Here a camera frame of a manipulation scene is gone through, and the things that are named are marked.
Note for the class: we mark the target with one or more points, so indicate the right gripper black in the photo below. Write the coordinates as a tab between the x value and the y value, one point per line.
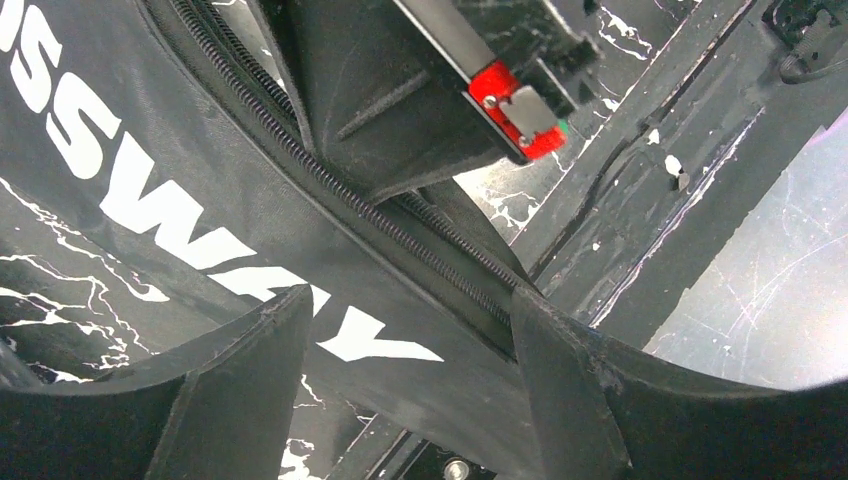
393	97

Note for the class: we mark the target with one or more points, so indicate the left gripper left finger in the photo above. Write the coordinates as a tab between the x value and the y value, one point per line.
217	407

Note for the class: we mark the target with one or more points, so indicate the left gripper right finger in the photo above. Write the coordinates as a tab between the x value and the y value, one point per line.
602	409

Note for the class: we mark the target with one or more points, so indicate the black racket bag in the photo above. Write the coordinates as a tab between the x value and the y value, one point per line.
155	186

